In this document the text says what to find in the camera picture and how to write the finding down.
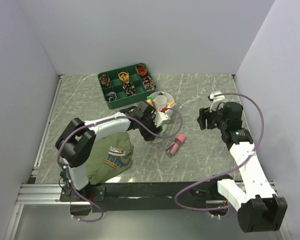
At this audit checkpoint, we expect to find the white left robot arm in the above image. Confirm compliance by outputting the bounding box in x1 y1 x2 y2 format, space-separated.
55 100 162 201

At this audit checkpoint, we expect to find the white round pen holder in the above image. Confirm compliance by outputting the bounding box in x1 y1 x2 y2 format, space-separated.
150 91 177 117

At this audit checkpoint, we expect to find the orange black rolled sock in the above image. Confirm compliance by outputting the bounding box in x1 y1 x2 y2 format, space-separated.
135 64 148 78

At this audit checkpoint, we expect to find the brown patterned rolled sock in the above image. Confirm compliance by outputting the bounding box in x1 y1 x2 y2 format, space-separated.
99 74 112 88

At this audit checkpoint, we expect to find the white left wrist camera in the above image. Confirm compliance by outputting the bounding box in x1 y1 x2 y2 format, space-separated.
153 111 171 128

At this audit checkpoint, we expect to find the yellow patterned rolled sock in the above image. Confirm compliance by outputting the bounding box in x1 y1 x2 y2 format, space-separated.
118 71 130 84

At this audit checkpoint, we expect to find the green divided organizer tray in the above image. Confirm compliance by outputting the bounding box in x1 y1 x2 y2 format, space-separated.
97 63 157 110

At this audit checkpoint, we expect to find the dark floral rolled sock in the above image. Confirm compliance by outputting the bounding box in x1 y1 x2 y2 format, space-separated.
122 82 137 97

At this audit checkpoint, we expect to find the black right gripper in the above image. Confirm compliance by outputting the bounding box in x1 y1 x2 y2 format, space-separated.
196 102 228 131

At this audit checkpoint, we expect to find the pink capped pencil tube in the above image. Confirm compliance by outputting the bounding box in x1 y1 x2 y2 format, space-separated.
165 134 186 157

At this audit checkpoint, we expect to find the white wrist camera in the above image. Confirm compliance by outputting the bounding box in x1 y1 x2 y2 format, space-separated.
208 91 226 112
153 111 171 128

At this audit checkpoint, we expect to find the pink patterned rolled sock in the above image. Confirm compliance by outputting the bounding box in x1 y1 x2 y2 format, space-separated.
142 76 156 91

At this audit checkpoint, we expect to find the black front base bar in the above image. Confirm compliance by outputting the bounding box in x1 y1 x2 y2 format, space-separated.
84 181 228 212

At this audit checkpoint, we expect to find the green folded t-shirt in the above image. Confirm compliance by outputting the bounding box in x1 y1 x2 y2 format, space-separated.
86 132 134 185

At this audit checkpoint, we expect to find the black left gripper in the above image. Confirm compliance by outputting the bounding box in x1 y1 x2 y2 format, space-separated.
139 113 163 142

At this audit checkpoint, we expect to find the grey rolled sock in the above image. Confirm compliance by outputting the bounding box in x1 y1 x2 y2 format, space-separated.
104 91 118 103

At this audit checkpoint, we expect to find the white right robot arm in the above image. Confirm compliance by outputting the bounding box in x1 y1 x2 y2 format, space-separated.
197 102 288 233

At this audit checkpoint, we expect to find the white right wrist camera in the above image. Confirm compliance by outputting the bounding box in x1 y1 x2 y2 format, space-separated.
208 91 226 112

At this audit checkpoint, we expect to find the beige eraser block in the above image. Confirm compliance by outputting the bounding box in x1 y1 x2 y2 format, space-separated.
152 138 163 144

